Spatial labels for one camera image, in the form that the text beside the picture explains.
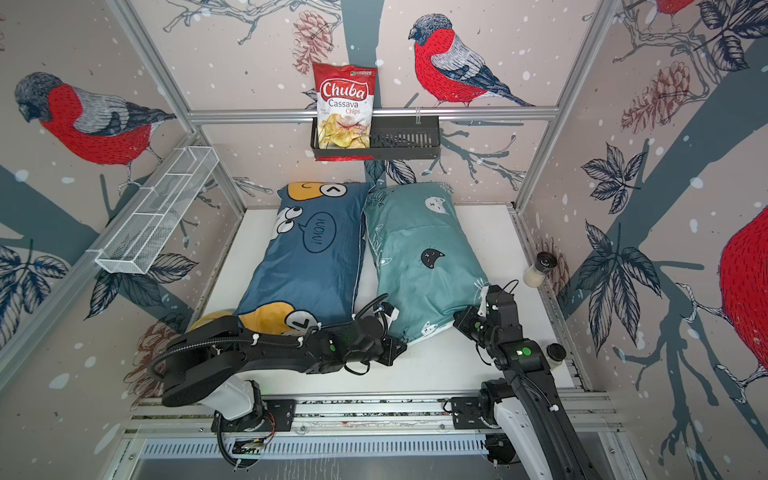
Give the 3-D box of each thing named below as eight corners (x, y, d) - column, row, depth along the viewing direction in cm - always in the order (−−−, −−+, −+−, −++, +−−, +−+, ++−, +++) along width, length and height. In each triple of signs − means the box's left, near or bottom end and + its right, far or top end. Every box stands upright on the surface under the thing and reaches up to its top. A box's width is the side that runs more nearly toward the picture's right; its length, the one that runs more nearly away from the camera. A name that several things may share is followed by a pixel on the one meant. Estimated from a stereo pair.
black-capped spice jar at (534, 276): (526, 288, 100) (542, 265, 89) (521, 275, 104) (536, 251, 93) (541, 288, 100) (559, 265, 89) (536, 275, 103) (553, 251, 93)
